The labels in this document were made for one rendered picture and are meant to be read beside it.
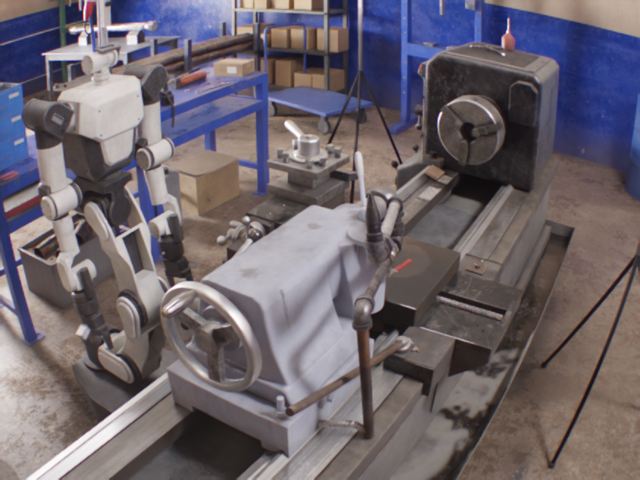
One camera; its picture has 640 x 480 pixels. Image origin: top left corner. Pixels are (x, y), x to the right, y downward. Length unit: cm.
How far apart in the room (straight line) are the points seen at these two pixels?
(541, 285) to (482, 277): 98
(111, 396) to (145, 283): 59
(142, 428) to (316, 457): 38
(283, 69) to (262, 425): 546
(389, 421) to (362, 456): 12
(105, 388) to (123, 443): 118
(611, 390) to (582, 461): 52
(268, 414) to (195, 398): 19
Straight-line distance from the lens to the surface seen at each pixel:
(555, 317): 324
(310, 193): 169
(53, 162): 180
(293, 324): 116
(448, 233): 227
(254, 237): 136
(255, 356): 104
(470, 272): 175
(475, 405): 200
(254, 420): 119
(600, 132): 572
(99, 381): 250
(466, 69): 239
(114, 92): 185
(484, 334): 151
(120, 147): 190
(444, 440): 187
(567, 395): 275
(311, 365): 121
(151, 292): 205
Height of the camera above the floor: 176
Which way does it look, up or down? 28 degrees down
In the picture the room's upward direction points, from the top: straight up
